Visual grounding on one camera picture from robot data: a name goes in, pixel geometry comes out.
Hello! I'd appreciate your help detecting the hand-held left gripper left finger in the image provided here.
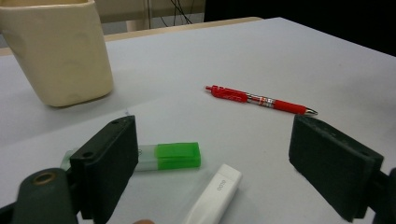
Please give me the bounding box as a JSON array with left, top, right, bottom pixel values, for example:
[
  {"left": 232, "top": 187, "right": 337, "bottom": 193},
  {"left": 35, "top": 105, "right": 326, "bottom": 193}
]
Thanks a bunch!
[{"left": 68, "top": 115, "right": 140, "bottom": 224}]

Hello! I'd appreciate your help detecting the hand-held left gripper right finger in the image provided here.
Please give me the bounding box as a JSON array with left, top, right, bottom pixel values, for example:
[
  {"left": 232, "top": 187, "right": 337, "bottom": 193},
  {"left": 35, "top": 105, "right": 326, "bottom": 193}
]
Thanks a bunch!
[{"left": 288, "top": 114, "right": 385, "bottom": 223}]

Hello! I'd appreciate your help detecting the green highlighter marker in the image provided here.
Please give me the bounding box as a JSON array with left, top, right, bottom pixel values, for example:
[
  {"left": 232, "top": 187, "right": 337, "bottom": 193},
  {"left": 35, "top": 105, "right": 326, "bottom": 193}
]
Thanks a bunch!
[{"left": 60, "top": 142, "right": 202, "bottom": 172}]

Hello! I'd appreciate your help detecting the white plastic stick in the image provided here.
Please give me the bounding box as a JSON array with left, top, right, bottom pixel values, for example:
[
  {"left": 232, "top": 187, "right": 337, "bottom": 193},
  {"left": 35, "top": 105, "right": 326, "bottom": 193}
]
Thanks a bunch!
[{"left": 181, "top": 163, "right": 243, "bottom": 224}]

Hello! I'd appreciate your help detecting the cream square cup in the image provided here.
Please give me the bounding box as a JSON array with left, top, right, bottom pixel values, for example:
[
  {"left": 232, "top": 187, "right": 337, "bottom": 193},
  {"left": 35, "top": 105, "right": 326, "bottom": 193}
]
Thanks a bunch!
[{"left": 0, "top": 0, "right": 115, "bottom": 108}]

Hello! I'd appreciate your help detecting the red ballpoint pen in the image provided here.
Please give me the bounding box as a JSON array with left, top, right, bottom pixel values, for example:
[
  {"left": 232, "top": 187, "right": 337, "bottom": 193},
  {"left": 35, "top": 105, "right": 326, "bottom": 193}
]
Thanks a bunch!
[{"left": 204, "top": 84, "right": 319, "bottom": 117}]

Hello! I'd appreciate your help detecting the light wooden bench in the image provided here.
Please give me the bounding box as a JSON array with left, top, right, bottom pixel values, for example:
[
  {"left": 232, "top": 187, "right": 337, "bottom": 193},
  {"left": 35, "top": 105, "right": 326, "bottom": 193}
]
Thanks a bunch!
[{"left": 92, "top": 0, "right": 206, "bottom": 32}]

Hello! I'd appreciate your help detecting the tangle of black cables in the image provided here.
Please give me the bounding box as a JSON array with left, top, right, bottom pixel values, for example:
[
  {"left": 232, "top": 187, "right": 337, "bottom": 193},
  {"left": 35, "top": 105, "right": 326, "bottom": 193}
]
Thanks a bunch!
[{"left": 146, "top": 0, "right": 194, "bottom": 29}]

